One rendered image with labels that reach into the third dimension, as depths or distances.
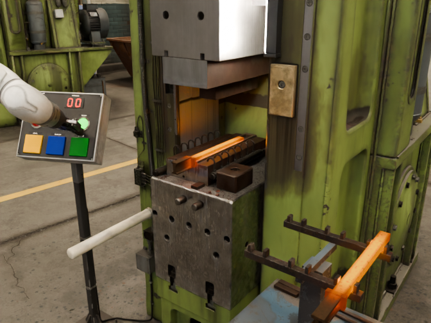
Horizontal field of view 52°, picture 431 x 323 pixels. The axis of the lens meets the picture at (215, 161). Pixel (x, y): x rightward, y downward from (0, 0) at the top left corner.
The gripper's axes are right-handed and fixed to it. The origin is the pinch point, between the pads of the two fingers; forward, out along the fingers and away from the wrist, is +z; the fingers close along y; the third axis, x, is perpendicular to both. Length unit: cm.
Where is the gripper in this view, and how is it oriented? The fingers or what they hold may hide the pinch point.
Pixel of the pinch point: (77, 130)
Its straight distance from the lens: 180.6
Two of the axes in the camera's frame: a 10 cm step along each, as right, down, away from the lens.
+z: 1.6, 1.8, 9.7
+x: 1.0, -9.8, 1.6
